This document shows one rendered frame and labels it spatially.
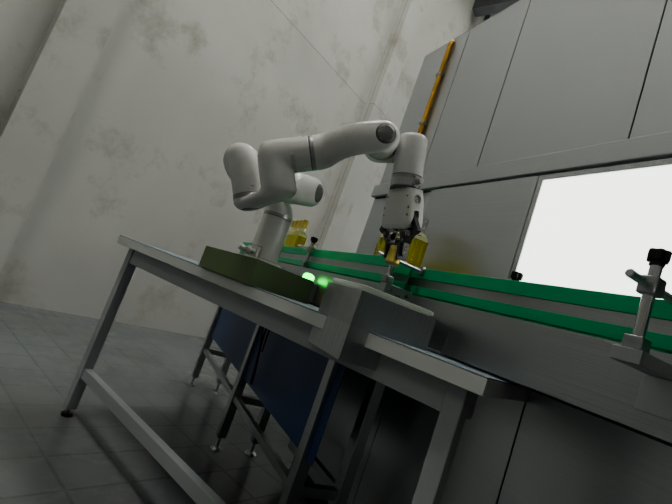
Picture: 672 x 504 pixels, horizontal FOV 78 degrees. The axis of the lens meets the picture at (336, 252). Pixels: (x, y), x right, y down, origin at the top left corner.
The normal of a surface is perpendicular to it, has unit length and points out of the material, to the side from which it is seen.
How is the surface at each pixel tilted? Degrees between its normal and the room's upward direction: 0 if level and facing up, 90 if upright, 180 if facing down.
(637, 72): 90
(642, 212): 90
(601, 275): 90
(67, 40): 90
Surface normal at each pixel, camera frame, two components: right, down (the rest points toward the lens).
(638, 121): -0.83, -0.36
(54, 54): 0.75, 0.18
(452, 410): -0.58, -0.30
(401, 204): -0.76, -0.14
